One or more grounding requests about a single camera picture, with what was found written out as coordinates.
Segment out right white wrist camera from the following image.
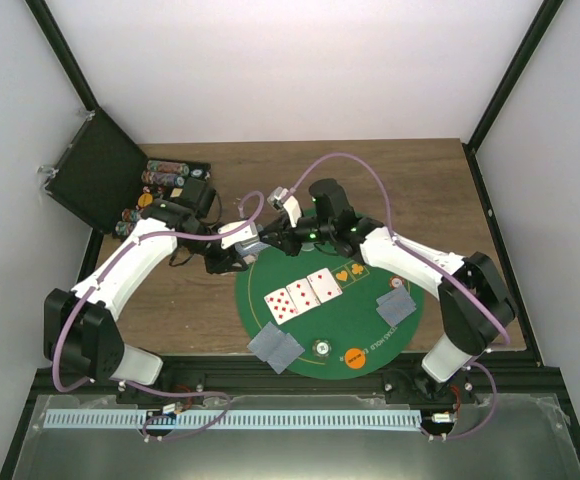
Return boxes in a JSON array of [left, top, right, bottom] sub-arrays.
[[267, 187, 302, 227]]

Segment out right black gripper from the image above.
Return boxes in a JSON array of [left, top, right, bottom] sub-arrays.
[[258, 213, 335, 257]]

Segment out chip row in case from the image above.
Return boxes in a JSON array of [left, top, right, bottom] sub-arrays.
[[141, 171, 185, 187], [121, 209, 142, 223], [146, 159, 190, 176], [112, 221, 135, 239]]

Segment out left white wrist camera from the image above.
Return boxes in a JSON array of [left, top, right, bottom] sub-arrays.
[[218, 220, 259, 250]]

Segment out two of diamonds card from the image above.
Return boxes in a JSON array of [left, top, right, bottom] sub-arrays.
[[307, 268, 342, 304]]

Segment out chip row top in case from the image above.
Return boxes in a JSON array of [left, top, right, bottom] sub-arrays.
[[146, 159, 190, 176]]

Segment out chip row bottom in case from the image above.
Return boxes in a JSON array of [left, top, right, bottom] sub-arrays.
[[112, 221, 135, 239]]

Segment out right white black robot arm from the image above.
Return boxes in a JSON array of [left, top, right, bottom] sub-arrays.
[[260, 178, 518, 403]]

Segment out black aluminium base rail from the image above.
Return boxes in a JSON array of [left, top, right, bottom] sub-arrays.
[[34, 353, 566, 406]]

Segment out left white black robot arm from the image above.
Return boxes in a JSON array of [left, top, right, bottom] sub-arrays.
[[44, 199, 258, 404]]

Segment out orange big blind button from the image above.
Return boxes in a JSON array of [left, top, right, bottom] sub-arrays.
[[343, 347, 367, 370]]

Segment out face-up red diamonds card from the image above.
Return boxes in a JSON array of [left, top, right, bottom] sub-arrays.
[[264, 288, 299, 325]]

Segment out round green poker mat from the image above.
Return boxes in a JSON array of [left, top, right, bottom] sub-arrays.
[[235, 246, 425, 380]]

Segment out orange button in case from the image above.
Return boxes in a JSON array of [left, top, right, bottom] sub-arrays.
[[137, 193, 153, 209]]

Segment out three of diamonds card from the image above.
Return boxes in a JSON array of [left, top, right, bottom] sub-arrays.
[[286, 278, 320, 315]]

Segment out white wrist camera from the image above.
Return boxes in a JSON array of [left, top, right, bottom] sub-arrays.
[[218, 220, 259, 250], [267, 187, 302, 227]]

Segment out light blue slotted cable duct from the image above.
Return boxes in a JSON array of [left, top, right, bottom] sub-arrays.
[[42, 409, 422, 431]]

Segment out black poker chip case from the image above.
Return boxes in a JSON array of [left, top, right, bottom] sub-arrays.
[[45, 109, 211, 234]]

